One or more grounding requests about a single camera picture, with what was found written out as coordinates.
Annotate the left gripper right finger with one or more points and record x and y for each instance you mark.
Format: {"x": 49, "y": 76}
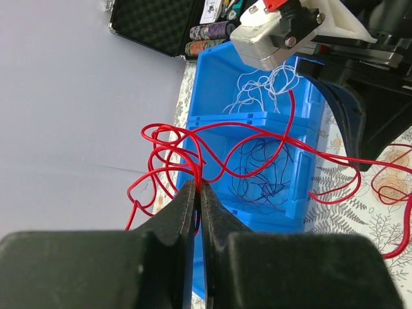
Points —
{"x": 247, "y": 269}

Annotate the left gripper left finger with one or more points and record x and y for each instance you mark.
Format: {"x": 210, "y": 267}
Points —
{"x": 149, "y": 267}

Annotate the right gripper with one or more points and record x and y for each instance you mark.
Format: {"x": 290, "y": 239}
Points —
{"x": 361, "y": 63}

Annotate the blue three-compartment bin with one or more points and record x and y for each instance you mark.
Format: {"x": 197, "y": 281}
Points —
{"x": 240, "y": 114}

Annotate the black poker chip case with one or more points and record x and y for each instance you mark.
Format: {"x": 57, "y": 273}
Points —
{"x": 181, "y": 29}

